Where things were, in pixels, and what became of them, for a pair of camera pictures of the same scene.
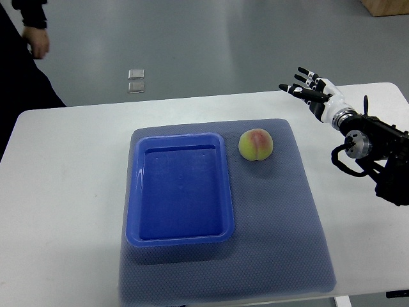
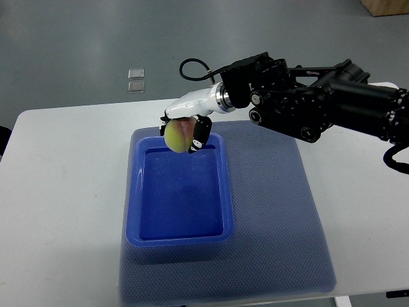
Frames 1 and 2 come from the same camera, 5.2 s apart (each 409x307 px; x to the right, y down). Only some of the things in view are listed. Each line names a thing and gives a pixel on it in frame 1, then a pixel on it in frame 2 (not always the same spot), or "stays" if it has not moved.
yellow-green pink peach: [255, 144] → [179, 133]
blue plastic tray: [179, 191] stays
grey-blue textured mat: [280, 247] stays
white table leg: [343, 301] stays
